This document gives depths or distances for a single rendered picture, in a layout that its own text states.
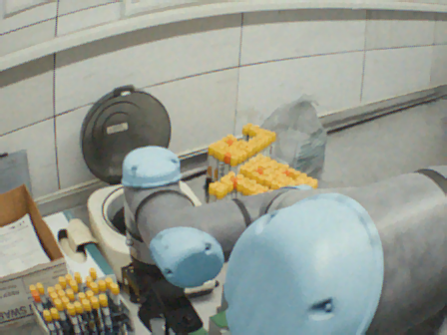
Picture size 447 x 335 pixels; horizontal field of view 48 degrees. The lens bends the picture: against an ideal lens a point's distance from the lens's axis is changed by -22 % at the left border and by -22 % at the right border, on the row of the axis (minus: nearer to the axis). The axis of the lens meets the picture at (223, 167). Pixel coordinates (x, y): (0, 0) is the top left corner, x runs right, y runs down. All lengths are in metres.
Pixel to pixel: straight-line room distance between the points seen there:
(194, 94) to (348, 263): 1.22
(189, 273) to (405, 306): 0.40
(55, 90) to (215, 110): 0.49
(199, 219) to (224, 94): 0.88
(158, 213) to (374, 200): 0.42
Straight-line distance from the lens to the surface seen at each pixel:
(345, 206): 0.33
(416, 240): 0.33
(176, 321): 0.85
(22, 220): 1.31
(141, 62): 1.38
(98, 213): 1.24
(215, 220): 0.71
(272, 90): 1.65
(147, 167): 0.75
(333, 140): 1.80
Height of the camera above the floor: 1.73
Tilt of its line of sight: 32 degrees down
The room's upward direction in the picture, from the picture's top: 4 degrees clockwise
